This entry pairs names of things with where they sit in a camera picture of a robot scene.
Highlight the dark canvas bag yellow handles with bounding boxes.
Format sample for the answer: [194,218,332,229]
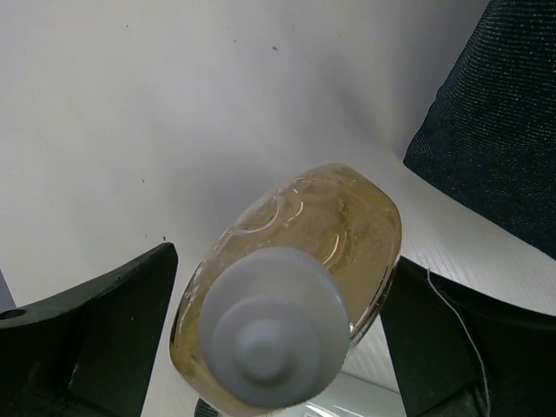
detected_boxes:
[403,1,555,256]

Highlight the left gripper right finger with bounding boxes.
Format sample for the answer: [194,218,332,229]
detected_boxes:
[381,258,555,416]

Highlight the clear yellow soap bottle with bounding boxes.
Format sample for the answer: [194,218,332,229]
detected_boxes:
[169,163,401,416]

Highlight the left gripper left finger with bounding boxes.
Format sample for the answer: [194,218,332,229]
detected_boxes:
[1,242,177,416]

